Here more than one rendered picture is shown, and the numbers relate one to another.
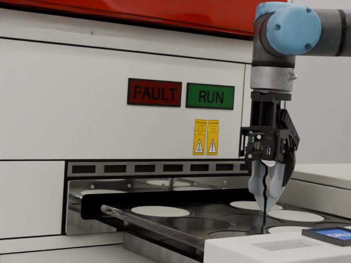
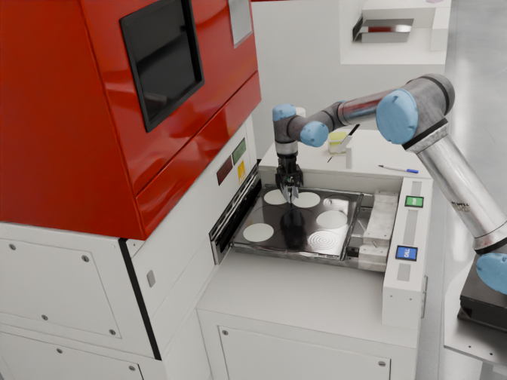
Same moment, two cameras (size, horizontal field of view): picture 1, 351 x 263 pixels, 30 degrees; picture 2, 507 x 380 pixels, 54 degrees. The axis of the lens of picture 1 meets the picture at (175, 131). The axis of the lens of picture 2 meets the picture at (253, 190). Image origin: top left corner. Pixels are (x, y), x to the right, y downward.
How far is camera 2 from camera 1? 1.06 m
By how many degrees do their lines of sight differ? 41
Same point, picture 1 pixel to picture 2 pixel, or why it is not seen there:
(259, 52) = (283, 137)
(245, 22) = (250, 107)
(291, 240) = (398, 266)
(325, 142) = not seen: hidden behind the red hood
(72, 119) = (206, 212)
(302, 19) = (322, 131)
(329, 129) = not seen: hidden behind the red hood
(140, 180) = (231, 216)
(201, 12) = (239, 119)
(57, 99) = (200, 209)
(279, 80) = (295, 147)
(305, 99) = not seen: hidden behind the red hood
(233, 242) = (392, 282)
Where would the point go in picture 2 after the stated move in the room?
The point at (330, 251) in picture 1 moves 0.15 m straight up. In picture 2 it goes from (419, 268) to (422, 222)
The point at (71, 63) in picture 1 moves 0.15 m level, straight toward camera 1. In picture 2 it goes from (200, 187) to (235, 203)
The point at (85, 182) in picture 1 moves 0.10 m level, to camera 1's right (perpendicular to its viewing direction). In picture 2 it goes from (219, 237) to (244, 223)
